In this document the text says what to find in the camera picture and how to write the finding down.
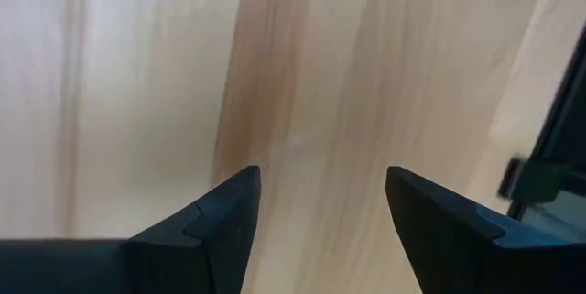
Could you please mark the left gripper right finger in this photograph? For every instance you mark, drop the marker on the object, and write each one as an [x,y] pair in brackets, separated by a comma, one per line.
[448,248]

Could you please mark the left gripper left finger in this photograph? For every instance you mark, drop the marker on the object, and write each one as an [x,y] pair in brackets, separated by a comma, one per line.
[206,248]

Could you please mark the black aluminium table frame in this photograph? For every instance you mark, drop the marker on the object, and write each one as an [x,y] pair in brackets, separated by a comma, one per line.
[563,138]

